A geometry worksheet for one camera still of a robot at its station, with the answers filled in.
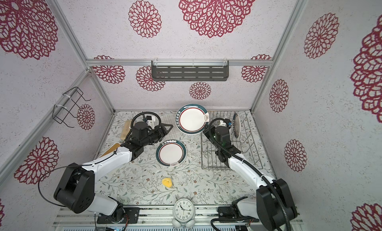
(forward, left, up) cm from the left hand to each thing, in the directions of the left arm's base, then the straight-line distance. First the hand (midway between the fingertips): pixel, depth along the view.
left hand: (172, 128), depth 83 cm
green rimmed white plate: (-5, +3, -21) cm, 21 cm away
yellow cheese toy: (-23, +3, -19) cm, 30 cm away
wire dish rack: (+7, -47, -21) cm, 52 cm away
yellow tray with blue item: (-3, +40, -16) cm, 43 cm away
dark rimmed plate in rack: (+8, -39, -7) cm, 41 cm away
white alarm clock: (-39, -7, -16) cm, 42 cm away
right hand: (+1, -17, +3) cm, 17 cm away
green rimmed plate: (+7, -11, +1) cm, 13 cm away
